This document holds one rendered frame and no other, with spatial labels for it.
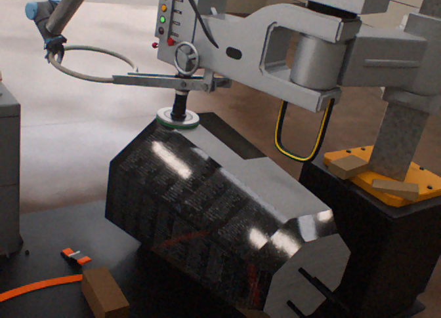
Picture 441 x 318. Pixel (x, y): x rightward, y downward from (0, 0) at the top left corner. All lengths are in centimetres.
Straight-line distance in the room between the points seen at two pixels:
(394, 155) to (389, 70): 50
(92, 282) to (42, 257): 44
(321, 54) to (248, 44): 32
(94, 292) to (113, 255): 46
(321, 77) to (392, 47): 36
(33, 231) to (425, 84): 218
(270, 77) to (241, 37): 21
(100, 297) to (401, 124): 161
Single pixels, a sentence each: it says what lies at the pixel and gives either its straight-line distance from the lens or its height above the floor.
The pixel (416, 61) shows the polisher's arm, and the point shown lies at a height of 138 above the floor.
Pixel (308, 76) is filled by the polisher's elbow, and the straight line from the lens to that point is 203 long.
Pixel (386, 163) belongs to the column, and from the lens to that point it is 263.
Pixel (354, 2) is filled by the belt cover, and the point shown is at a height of 160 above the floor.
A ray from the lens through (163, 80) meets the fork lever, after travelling 253.
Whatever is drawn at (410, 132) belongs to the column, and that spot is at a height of 103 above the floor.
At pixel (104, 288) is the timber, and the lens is 253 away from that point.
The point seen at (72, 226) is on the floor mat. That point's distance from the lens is 313.
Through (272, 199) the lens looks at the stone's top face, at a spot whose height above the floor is 82.
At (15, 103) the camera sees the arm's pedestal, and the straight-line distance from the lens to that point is 254.
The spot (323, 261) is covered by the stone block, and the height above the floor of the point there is 64.
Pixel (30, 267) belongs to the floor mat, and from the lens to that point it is 284.
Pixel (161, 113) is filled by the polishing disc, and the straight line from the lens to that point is 258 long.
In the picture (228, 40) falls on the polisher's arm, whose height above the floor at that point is 132.
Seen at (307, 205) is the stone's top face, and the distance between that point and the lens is 207.
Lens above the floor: 180
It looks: 25 degrees down
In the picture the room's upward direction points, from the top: 11 degrees clockwise
